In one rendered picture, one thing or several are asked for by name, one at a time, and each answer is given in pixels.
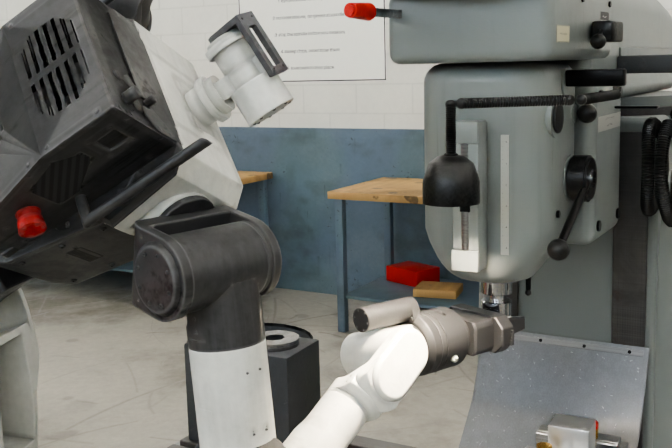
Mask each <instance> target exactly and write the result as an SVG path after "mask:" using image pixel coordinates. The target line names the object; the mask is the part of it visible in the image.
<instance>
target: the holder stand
mask: <svg viewBox="0 0 672 448"><path fill-rule="evenodd" d="M265 336H266V346H267V356H268V365H269V374H270V384H271V393H272V402H273V411H274V421H275V430H276V438H277V439H278V440H280V441H281V442H282V443H284V441H285V440H286V439H287V438H288V436H289V435H290V434H291V432H292V431H293V430H294V429H295V428H296V427H297V426H298V425H299V424H300V423H301V422H302V421H303V420H304V419H305V418H306V417H307V416H308V415H309V413H310V412H311V411H312V410H313V408H314V407H315V406H316V404H317V403H318V402H319V400H320V399H321V397H320V363H319V340H317V339H310V338H303V337H299V335H298V334H297V333H295V332H291V331H283V330H273V331H265ZM184 354H185V374H186V393H187V413H188V432H189V439H190V440H193V441H198V442H199V436H198V427H197V418H196V410H195V401H194V392H193V384H192V375H191V366H190V357H189V349H188V342H187V343H185V344H184Z"/></svg>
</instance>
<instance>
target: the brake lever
mask: <svg viewBox="0 0 672 448"><path fill-rule="evenodd" d="M344 14H345V15H346V17H348V18H353V19H359V20H365V21H370V20H372V19H374V17H384V18H402V10H394V9H383V8H376V7H375V6H374V5H373V4H372V3H347V4H346V5H345V7H344Z"/></svg>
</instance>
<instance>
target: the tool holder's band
mask: <svg viewBox="0 0 672 448"><path fill-rule="evenodd" d="M481 306H482V307H483V308H486V309H493V310H503V309H508V308H511V307H512V300H511V299H510V298H508V297H504V300H502V301H491V300H490V299H489V296H487V297H484V298H483V299H482V300H481Z"/></svg>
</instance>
